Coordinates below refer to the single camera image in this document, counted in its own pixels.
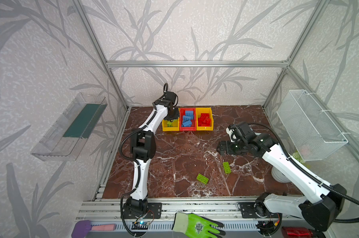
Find right yellow bin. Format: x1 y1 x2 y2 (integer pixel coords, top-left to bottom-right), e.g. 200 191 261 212
196 108 214 131

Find green work glove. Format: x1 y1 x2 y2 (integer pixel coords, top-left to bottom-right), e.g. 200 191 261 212
172 212 226 238

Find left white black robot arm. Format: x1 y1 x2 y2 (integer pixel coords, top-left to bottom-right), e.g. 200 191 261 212
119 83 180 218

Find left yellow bin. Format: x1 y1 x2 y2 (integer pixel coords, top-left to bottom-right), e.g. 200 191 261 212
162 108 180 132

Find red middle bin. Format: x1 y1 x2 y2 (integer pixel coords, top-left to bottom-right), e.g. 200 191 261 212
179 108 197 131

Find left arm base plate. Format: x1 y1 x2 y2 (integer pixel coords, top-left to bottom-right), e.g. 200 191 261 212
123 202 163 219

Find potted plant red flowers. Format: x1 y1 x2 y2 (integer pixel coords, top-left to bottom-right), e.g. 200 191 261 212
271 151 305 183

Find blue lego brick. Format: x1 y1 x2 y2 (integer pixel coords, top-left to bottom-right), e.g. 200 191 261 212
185 110 194 118
181 120 193 128
182 116 192 121

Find yellow bin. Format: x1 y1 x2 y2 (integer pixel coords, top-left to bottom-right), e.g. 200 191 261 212
162 108 180 132
196 108 214 131

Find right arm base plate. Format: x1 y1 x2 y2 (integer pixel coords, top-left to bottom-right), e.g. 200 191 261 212
238 202 279 219

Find white wire mesh basket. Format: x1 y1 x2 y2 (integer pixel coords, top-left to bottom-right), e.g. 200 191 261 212
277 89 348 161

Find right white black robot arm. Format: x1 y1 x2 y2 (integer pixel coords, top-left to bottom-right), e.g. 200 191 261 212
217 122 359 232

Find small circuit board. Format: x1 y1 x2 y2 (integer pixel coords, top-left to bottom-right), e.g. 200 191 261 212
131 221 151 230

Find clear plastic wall shelf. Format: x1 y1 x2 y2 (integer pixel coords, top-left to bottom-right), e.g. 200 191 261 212
31 93 108 162

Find red tool at bottom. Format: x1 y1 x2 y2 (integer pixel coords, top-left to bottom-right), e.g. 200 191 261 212
281 227 326 238

